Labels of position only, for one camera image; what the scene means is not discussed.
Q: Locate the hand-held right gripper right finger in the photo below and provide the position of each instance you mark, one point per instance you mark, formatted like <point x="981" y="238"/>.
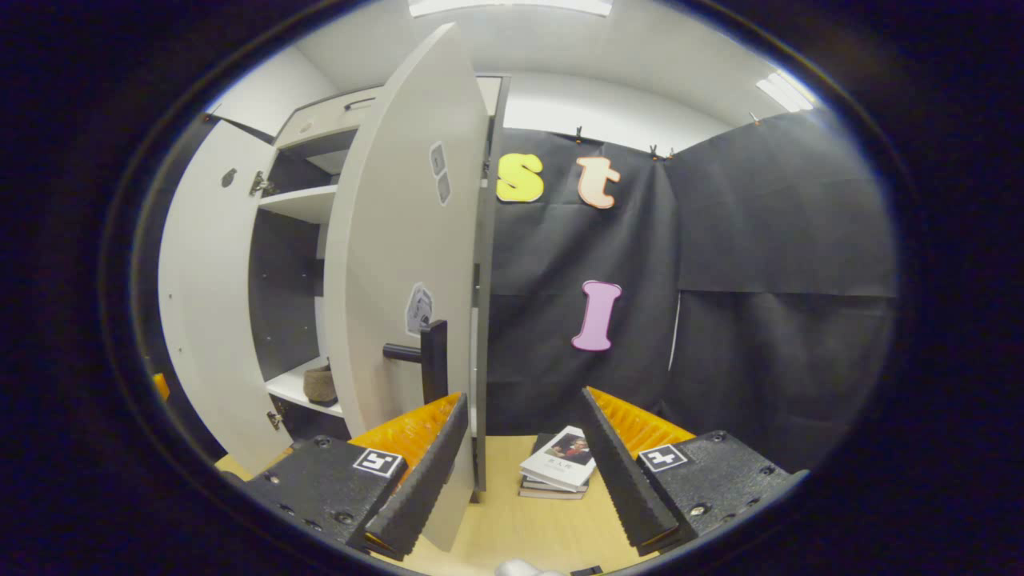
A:
<point x="620" y="472"/>

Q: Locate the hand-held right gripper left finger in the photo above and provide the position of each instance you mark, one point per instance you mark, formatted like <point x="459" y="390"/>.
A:
<point x="424" y="480"/>

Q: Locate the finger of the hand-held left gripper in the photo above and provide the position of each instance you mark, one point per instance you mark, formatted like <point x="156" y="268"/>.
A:
<point x="161" y="386"/>

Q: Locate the white shoe cabinet door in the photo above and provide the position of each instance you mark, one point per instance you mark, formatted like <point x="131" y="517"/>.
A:
<point x="208" y="304"/>
<point x="384" y="240"/>

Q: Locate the brown fluffy shoe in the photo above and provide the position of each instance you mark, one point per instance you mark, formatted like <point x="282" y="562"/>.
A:
<point x="320" y="386"/>

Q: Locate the white shoe cabinet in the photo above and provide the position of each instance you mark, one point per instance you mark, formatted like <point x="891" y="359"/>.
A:
<point x="284" y="280"/>

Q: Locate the metal door hinge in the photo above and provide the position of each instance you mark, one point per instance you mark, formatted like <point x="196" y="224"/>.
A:
<point x="260" y="184"/>
<point x="274" y="420"/>

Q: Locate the white cabinet shelf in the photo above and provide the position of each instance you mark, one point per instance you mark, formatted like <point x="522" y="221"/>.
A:
<point x="300" y="202"/>

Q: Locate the white cabinet drawer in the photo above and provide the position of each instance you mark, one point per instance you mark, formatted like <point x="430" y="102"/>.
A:
<point x="320" y="124"/>

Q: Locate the white cover book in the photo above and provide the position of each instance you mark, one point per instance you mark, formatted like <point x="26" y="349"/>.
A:
<point x="560" y="460"/>

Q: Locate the dark cover book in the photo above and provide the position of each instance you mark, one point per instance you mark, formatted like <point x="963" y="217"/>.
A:
<point x="548" y="492"/>

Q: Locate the long ceiling light panel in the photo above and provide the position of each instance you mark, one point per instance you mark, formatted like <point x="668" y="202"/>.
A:
<point x="512" y="6"/>
<point x="786" y="92"/>

